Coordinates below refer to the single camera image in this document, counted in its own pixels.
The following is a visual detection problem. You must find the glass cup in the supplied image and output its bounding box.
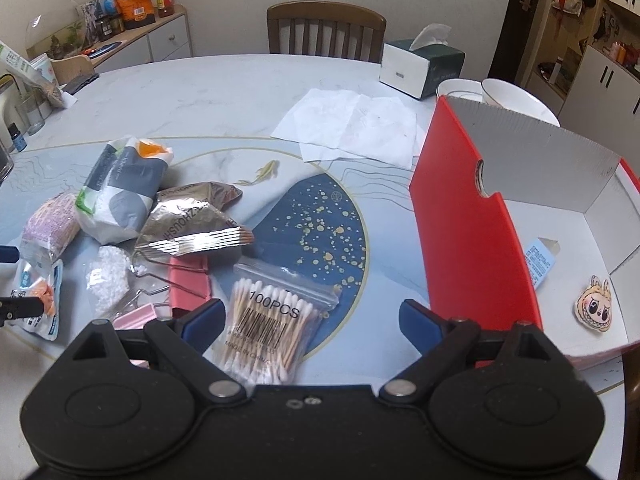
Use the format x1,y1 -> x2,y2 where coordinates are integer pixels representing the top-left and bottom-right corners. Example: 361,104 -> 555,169
17,95 -> 51,136

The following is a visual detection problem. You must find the red cardboard box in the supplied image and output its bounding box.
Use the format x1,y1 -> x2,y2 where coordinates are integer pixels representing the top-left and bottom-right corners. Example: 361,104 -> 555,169
409,94 -> 640,371

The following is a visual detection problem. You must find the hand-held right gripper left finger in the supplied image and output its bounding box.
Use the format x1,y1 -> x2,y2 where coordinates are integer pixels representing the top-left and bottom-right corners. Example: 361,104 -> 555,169
64,298 -> 249,405

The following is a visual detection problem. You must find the printed blue table mat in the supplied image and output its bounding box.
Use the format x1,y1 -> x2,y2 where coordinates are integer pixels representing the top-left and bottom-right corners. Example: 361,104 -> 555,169
0,135 -> 426,396

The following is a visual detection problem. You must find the white sideboard cabinet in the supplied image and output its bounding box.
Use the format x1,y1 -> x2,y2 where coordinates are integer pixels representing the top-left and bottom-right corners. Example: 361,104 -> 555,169
60,4 -> 194,73

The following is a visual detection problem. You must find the cartoon monster face patch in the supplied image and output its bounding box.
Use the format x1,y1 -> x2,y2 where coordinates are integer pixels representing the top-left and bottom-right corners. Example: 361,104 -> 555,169
572,275 -> 618,333

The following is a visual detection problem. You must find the bag of cotton swabs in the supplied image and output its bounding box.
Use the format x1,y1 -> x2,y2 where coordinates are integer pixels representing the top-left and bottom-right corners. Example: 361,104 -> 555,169
207,262 -> 338,386

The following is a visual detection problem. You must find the green white tissue box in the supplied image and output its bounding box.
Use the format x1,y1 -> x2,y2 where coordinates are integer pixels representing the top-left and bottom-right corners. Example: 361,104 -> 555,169
378,24 -> 466,101

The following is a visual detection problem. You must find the white plate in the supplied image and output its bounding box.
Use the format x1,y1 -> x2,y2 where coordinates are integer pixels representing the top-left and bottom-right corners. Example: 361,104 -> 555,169
436,78 -> 488,106

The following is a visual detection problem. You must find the white bowl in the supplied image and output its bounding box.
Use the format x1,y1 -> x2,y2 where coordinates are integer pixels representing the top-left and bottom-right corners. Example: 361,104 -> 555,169
481,78 -> 562,128

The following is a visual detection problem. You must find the clear bag of snacks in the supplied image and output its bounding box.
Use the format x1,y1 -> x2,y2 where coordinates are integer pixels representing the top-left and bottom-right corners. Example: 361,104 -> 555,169
27,57 -> 78,109

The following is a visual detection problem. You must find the open wooden shelf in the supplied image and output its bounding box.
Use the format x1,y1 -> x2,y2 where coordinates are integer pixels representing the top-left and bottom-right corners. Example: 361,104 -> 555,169
520,0 -> 608,106

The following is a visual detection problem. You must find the glass dome terrarium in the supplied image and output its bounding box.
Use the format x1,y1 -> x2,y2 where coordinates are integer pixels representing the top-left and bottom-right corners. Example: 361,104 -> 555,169
25,2 -> 101,61

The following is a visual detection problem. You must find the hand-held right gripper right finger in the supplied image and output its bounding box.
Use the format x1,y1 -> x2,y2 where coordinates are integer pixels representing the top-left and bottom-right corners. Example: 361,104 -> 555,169
378,298 -> 572,405

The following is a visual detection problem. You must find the white paper napkin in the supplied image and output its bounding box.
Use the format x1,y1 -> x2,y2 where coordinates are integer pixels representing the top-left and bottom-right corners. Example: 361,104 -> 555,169
270,88 -> 426,170

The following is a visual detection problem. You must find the small blue bottle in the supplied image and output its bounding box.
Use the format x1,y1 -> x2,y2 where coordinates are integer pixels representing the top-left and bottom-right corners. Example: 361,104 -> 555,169
7,122 -> 27,153

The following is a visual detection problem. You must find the white floor cabinet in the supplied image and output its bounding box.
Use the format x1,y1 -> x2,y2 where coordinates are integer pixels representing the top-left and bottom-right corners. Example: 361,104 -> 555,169
557,42 -> 640,126

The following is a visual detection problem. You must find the photo card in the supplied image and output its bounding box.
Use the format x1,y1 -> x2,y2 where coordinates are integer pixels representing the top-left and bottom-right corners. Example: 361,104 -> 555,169
77,0 -> 103,46

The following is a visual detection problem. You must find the white green carton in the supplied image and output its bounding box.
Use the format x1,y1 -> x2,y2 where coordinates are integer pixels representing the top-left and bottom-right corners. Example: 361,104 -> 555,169
0,42 -> 38,78

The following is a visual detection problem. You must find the small blue orange packet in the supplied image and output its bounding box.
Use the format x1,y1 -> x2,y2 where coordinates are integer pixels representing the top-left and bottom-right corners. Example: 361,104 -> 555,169
7,257 -> 65,342

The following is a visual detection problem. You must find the dark door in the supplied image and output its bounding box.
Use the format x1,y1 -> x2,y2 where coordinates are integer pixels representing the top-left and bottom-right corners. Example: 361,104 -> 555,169
487,0 -> 546,91

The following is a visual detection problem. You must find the blue oval dish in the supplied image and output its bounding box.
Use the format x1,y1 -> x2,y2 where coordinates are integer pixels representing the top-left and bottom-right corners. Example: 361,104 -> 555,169
82,40 -> 123,58

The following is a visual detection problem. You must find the silver appliance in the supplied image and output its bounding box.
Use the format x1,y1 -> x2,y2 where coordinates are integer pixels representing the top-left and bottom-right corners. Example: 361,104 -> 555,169
0,75 -> 16,183

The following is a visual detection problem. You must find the bag of white beads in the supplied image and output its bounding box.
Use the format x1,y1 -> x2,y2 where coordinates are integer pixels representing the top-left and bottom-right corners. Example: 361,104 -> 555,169
85,245 -> 130,317

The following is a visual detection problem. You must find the pink binder clip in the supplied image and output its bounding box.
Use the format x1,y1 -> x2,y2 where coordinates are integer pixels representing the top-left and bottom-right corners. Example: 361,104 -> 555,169
112,287 -> 173,368

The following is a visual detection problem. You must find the red binder clip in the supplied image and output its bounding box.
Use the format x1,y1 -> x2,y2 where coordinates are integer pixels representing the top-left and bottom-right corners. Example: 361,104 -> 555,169
131,255 -> 211,311

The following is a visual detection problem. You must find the white blue label packet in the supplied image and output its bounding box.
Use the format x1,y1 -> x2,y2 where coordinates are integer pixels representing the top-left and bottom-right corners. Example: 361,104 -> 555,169
524,237 -> 561,291

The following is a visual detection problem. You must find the pink purple packet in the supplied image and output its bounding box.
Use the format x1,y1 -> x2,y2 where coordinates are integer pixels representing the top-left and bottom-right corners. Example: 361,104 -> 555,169
20,191 -> 81,261

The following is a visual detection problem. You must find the grey white orange snack bag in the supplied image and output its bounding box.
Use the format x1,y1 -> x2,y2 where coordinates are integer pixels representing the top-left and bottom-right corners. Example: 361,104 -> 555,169
75,135 -> 175,243

